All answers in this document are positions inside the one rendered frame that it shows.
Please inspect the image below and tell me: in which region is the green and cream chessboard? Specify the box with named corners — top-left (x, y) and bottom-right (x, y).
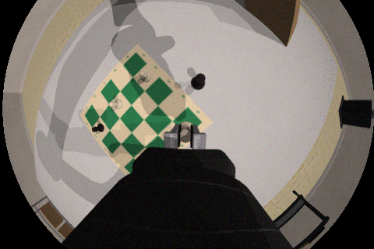
top-left (80, 44), bottom-right (213, 175)

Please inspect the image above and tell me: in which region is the white pawn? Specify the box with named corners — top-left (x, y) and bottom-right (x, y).
top-left (109, 100), bottom-right (122, 109)
top-left (139, 71), bottom-right (151, 82)

